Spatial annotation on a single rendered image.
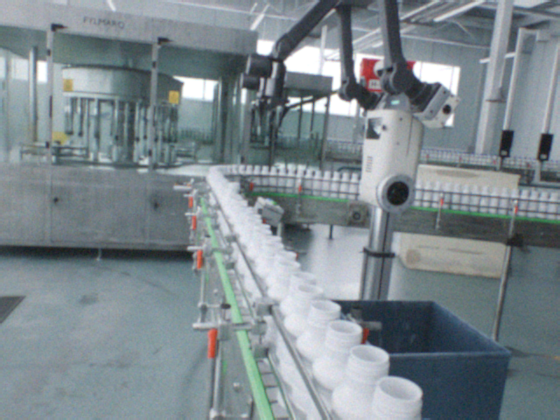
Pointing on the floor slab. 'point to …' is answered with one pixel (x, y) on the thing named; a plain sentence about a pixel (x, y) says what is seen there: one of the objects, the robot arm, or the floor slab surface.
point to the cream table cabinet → (467, 262)
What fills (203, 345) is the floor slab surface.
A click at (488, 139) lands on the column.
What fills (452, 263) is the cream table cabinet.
